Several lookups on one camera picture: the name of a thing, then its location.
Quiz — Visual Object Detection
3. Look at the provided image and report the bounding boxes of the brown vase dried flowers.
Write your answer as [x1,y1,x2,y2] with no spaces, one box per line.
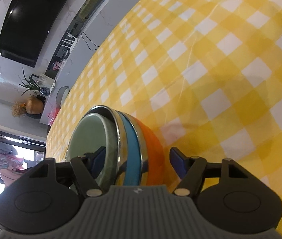
[12,96,44,117]

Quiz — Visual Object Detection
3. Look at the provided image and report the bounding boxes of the long grey TV bench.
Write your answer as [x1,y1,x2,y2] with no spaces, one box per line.
[40,0,139,125]

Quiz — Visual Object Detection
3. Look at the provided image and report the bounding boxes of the yellow checkered tablecloth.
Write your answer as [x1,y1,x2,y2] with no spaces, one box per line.
[46,0,282,210]

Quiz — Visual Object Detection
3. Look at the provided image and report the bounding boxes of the green ceramic bowl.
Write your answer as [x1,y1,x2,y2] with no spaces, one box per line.
[66,113,118,191]

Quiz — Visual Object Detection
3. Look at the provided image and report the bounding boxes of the steel rimmed orange bowl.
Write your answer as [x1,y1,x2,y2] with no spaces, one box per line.
[123,113,166,186]

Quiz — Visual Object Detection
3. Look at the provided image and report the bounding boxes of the steel rimmed blue bowl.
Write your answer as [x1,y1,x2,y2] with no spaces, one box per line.
[80,105,141,187]

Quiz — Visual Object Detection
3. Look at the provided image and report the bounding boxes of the pink plastic basket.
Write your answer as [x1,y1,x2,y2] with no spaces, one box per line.
[47,107,60,126]

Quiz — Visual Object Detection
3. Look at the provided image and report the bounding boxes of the grey round stool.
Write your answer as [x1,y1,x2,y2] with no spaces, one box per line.
[55,86,70,108]

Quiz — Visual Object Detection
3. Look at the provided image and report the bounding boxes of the black power cable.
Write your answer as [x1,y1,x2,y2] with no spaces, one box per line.
[80,31,100,51]

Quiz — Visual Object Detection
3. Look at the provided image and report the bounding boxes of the black wall television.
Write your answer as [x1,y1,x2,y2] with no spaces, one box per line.
[0,0,68,68]

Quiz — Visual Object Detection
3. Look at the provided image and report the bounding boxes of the plant in blue glass vase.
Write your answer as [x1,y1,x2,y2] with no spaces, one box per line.
[19,70,50,96]

